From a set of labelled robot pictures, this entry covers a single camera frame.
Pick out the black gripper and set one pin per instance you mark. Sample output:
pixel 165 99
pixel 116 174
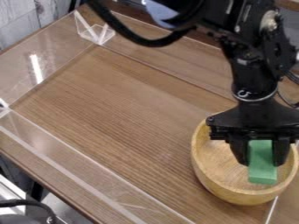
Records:
pixel 259 120

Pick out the green rectangular block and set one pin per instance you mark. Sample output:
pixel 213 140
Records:
pixel 261 170

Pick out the brown wooden bowl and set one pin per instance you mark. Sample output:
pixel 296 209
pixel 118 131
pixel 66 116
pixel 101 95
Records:
pixel 224 176

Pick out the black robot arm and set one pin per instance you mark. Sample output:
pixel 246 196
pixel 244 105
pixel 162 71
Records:
pixel 248 27

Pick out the clear acrylic tray wall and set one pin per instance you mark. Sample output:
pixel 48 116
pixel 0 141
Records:
pixel 97 124

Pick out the clear acrylic corner bracket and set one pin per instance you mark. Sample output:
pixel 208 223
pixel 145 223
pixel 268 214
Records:
pixel 98 34

